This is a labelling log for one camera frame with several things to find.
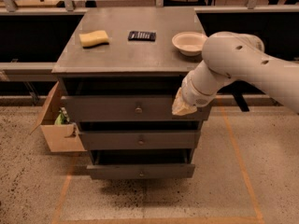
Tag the black snack packet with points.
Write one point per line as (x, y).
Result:
(141, 36)

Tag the white bowl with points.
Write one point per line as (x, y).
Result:
(189, 43)

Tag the grey wooden drawer cabinet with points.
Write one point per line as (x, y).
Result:
(123, 58)

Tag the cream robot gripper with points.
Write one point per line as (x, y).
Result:
(193, 94)

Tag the grey bottom drawer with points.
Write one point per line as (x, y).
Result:
(141, 164)

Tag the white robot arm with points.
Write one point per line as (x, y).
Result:
(228, 57)

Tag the grey middle drawer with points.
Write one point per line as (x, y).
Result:
(140, 134)

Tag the brown cardboard box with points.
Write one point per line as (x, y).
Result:
(59, 137)

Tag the green packet in box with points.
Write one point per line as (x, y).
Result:
(62, 117)

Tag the grey drawer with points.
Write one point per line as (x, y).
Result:
(141, 164)
(124, 99)
(140, 134)

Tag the grey top drawer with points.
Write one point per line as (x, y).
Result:
(124, 99)

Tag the yellow sponge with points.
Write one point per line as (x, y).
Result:
(93, 38)

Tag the grey metal railing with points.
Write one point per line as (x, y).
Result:
(40, 71)

